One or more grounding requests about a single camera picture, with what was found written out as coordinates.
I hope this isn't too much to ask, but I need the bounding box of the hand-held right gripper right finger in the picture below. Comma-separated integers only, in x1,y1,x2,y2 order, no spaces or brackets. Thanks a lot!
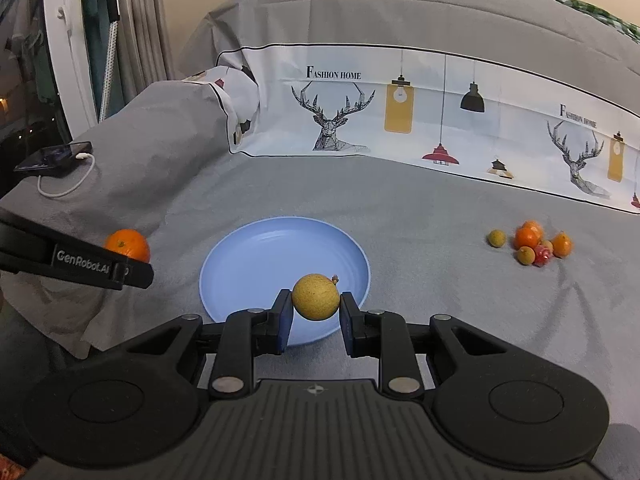
339,291,516,396

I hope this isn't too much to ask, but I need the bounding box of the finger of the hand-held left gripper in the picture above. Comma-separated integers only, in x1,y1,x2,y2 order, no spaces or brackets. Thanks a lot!
122,258,155,289

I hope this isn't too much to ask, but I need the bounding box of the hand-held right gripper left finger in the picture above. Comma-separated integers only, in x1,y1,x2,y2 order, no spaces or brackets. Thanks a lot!
120,289,295,401

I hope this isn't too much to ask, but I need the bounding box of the orange mandarin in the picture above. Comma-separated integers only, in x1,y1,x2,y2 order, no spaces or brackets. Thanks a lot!
104,229,152,264
551,230,574,258
515,220,545,250

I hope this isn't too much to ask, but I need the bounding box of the blue plate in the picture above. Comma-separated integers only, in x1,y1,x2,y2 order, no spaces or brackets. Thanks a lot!
199,216,372,347

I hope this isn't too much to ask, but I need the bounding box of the black smartphone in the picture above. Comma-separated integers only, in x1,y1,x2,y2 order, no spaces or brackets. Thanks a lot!
13,143,93,179

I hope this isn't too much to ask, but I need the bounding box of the grey pillow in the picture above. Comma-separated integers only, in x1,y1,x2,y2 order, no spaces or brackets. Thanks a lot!
70,66,261,196

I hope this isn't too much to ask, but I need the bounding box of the grey curtain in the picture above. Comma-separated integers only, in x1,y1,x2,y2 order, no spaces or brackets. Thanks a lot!
112,0,176,106

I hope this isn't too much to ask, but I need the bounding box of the black and silver pole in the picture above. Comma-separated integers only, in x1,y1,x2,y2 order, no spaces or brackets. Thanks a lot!
97,0,123,122

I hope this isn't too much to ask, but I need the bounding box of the grey printed duvet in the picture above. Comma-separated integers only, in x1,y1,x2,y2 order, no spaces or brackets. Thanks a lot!
177,0,640,216

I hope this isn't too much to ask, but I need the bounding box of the white charging cable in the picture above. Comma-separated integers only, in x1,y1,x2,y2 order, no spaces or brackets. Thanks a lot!
37,151,97,198

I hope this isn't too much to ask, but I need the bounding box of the white window frame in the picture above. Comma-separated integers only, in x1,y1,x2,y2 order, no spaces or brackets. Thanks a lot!
42,0,101,136

